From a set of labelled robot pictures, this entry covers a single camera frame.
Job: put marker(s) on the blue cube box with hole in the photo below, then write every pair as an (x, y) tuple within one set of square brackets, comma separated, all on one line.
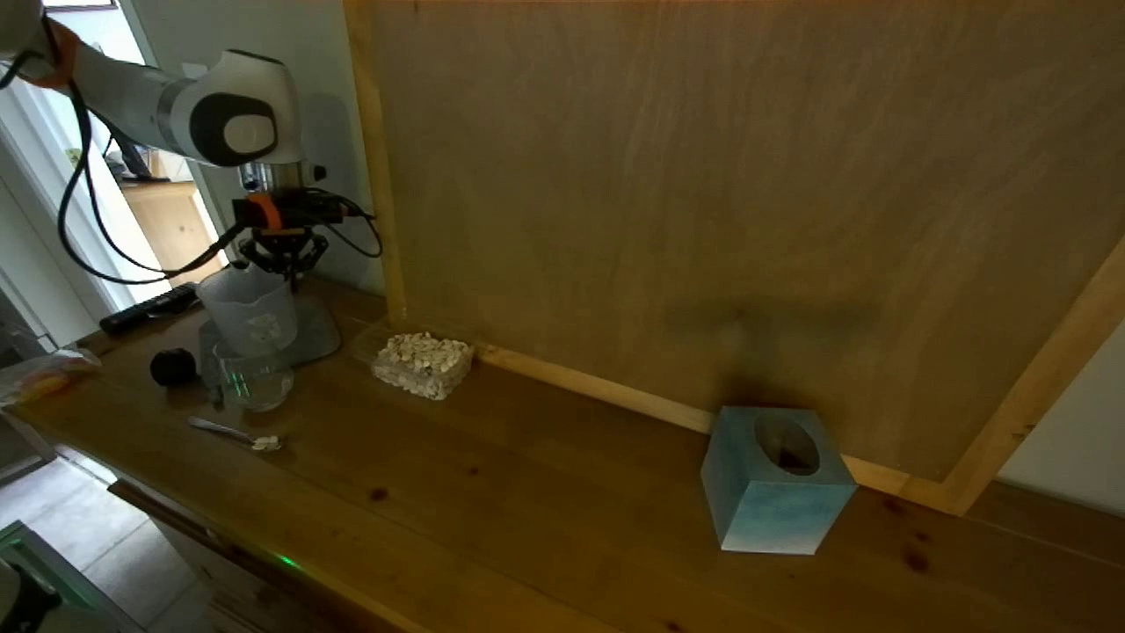
[(766, 498)]

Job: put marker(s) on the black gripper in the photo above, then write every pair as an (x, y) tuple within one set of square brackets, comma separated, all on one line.
[(293, 207)]

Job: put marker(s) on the orange clear plastic packet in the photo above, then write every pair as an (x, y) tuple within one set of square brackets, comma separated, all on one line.
[(36, 375)]

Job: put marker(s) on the metal spoon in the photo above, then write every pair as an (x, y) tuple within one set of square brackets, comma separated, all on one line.
[(228, 430)]

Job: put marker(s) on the small black round object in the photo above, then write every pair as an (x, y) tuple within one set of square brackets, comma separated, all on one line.
[(172, 367)]

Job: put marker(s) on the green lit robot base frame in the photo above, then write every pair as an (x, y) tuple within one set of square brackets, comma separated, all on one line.
[(30, 584)]

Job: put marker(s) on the large plywood board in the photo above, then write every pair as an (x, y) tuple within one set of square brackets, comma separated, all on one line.
[(705, 176)]

